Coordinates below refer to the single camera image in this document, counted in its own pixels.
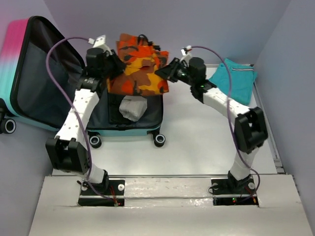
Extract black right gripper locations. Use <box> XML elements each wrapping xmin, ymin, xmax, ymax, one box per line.
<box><xmin>155</xmin><ymin>57</ymin><xmax>195</xmax><ymax>86</ymax></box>

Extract orange camouflage pants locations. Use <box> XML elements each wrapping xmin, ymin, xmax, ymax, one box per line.
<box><xmin>107</xmin><ymin>33</ymin><xmax>169</xmax><ymax>96</ymax></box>

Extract white plastic bag bundle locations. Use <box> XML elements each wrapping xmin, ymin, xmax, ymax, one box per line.
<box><xmin>119</xmin><ymin>96</ymin><xmax>148</xmax><ymax>122</ymax></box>

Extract teal shorts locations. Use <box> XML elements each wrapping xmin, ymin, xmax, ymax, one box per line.
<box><xmin>209</xmin><ymin>58</ymin><xmax>257</xmax><ymax>106</ymax></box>

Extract pink and teal suitcase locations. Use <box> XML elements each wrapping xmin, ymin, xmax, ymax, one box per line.
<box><xmin>0</xmin><ymin>16</ymin><xmax>166</xmax><ymax>148</ymax></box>

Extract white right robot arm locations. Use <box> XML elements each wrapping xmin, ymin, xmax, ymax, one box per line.
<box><xmin>155</xmin><ymin>57</ymin><xmax>268</xmax><ymax>193</ymax></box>

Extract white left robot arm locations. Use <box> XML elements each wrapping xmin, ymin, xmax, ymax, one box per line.
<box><xmin>45</xmin><ymin>48</ymin><xmax>125</xmax><ymax>194</ymax></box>

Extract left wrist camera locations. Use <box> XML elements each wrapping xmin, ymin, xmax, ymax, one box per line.
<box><xmin>88</xmin><ymin>35</ymin><xmax>110</xmax><ymax>51</ymax></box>

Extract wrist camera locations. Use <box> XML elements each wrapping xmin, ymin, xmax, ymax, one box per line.
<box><xmin>180</xmin><ymin>45</ymin><xmax>192</xmax><ymax>62</ymax></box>
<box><xmin>88</xmin><ymin>35</ymin><xmax>110</xmax><ymax>51</ymax></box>

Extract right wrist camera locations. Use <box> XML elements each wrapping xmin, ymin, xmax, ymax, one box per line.
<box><xmin>180</xmin><ymin>45</ymin><xmax>192</xmax><ymax>62</ymax></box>

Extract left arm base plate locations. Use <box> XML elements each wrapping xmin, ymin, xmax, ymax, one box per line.
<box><xmin>77</xmin><ymin>178</ymin><xmax>126</xmax><ymax>207</ymax></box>

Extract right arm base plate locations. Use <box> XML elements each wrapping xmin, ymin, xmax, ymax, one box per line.
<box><xmin>208</xmin><ymin>178</ymin><xmax>259</xmax><ymax>206</ymax></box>

